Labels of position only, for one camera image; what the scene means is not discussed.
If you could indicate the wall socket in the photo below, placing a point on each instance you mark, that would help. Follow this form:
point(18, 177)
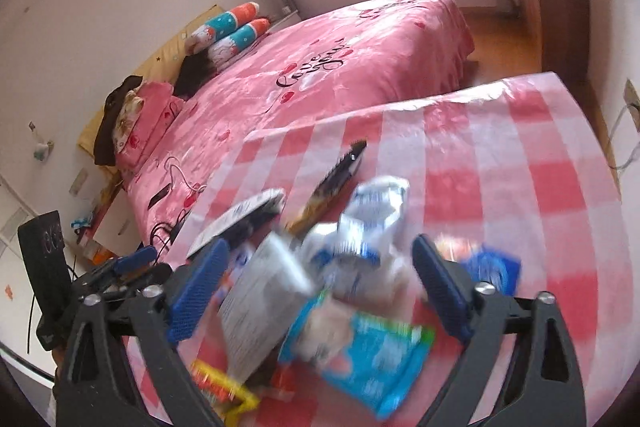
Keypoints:
point(632, 99)

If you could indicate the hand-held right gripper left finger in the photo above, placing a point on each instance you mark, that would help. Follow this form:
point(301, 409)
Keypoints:
point(197, 292)

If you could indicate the blue snack packet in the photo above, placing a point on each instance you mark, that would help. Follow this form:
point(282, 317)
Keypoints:
point(380, 357)

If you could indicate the orange cardboard box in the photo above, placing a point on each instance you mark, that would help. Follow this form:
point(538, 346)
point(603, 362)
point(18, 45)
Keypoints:
point(92, 253)

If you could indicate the white carton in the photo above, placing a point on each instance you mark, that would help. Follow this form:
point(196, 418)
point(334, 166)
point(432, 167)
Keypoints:
point(265, 302)

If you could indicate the red white checked tablecloth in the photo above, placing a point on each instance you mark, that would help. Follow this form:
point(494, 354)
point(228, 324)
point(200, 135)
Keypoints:
point(500, 157)

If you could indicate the dark brown snack wrapper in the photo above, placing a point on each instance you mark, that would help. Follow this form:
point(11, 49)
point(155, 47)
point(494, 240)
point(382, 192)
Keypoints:
point(330, 187)

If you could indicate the wall hanging bag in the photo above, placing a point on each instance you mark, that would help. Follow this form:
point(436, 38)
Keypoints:
point(40, 152)

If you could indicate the yellow red wrapper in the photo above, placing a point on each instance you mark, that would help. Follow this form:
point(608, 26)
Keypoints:
point(225, 392)

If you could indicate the floral pillow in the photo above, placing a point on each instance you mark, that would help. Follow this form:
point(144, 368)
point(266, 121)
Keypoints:
point(127, 117)

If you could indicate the black phone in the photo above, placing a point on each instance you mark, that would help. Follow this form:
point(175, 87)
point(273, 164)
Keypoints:
point(159, 196)

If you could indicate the dark brown cloth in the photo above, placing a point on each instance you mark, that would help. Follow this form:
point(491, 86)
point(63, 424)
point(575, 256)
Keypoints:
point(107, 132)

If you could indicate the yellow headboard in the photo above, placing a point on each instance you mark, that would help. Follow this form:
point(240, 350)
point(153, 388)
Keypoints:
point(155, 62)

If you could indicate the bed with pink cover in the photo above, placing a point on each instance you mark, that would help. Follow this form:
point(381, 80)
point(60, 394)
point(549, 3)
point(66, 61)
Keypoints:
point(300, 97)

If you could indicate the white blue packet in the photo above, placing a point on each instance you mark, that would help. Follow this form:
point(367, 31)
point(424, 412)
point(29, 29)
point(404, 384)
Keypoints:
point(360, 227)

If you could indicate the small blue packet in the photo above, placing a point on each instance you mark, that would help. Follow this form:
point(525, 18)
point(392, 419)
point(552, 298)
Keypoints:
point(492, 267)

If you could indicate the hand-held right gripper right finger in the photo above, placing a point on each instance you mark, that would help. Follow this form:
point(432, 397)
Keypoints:
point(440, 287)

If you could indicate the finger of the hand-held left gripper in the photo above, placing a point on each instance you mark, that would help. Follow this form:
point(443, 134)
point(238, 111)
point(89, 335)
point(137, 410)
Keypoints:
point(135, 257)
point(145, 278)

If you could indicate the pink pillow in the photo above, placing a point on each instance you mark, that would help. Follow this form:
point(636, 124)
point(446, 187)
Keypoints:
point(150, 112)

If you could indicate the cartoon bolster pillow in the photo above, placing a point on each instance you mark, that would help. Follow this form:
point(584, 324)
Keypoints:
point(225, 22)
point(240, 39)

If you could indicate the black cloth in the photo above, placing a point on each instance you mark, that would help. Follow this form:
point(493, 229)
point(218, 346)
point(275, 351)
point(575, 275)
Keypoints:
point(192, 74)

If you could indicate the blue white plastic bag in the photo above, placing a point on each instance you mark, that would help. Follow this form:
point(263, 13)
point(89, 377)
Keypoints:
point(82, 223)

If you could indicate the wall switch plate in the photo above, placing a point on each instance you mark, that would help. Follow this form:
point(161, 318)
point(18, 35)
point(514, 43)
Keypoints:
point(79, 183)

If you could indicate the white nightstand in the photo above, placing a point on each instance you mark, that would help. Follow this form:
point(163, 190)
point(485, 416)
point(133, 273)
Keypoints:
point(285, 18)
point(117, 222)

